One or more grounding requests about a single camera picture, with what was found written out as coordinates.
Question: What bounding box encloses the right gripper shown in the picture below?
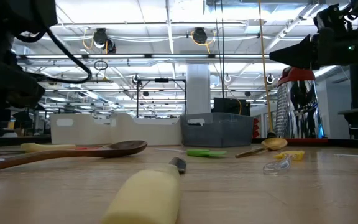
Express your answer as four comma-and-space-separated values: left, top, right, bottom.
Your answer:
268, 6, 358, 71

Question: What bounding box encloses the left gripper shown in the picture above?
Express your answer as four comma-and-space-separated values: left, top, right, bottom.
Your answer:
0, 0, 58, 43

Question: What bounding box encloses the light wooden spoon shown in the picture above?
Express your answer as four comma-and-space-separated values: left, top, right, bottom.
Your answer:
235, 137, 288, 159

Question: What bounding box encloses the yellow spatula clear handle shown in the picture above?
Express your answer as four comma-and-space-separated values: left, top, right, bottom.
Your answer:
262, 151, 306, 175

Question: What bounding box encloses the green silicone spatula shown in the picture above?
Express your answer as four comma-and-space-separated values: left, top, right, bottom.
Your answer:
154, 147, 229, 158

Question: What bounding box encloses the dark wooden spoon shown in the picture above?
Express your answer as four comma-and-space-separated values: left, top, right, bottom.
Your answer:
0, 140, 148, 174

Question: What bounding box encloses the black monitor stand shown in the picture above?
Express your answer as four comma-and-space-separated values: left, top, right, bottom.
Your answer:
349, 63, 358, 109

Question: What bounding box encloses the black background monitor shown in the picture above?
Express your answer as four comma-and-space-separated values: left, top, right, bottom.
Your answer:
211, 97, 251, 117

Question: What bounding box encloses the white pillar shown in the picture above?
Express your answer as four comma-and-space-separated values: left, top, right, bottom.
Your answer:
186, 63, 211, 115

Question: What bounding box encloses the grey plastic bin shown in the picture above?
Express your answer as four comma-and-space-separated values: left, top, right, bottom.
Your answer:
180, 112, 255, 148

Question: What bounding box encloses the white plastic bin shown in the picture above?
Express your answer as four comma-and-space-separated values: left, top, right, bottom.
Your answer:
50, 113, 115, 146
110, 113, 183, 147

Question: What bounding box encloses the yellow hanging cable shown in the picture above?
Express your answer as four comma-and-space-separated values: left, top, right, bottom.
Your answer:
257, 0, 277, 138

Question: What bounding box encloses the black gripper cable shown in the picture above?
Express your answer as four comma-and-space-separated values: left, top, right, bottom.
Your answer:
14, 26, 93, 84

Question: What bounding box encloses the black hanging cable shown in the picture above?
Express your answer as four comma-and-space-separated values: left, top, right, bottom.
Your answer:
214, 0, 226, 99

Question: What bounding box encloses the black ceiling cable reel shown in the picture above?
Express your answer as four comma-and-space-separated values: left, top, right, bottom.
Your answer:
92, 27, 117, 54
192, 27, 208, 45

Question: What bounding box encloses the black metal background frame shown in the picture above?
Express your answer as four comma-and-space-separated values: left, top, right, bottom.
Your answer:
136, 78, 187, 118

